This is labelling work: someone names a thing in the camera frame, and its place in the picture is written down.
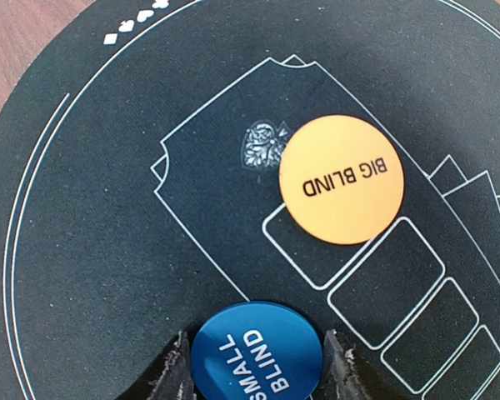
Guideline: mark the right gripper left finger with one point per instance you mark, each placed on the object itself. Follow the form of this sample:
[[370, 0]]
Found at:
[[168, 376]]

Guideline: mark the blue small blind button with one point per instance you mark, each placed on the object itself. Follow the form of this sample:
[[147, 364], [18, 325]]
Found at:
[[256, 350]]

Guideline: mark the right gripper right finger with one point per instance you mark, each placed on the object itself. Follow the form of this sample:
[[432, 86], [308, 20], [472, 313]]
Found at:
[[346, 375]]

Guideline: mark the round black poker mat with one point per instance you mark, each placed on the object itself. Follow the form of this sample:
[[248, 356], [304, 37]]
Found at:
[[139, 189]]

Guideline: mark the orange big blind button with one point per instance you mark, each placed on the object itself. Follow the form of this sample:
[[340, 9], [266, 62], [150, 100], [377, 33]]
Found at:
[[341, 179]]

